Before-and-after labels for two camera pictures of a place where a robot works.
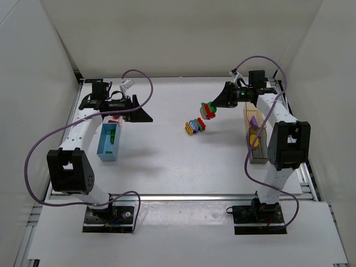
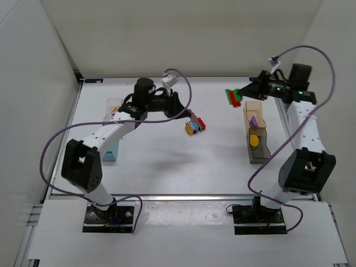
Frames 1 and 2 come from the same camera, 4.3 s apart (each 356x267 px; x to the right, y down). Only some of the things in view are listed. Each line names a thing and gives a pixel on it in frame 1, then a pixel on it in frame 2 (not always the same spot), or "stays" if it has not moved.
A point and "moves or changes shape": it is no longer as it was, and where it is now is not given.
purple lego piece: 253,122 stays
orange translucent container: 250,110 stays
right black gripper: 230,94 to 261,87
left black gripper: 134,108 to 172,104
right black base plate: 258,218 stays
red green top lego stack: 207,111 moves or changes shape
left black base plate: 114,219 stays
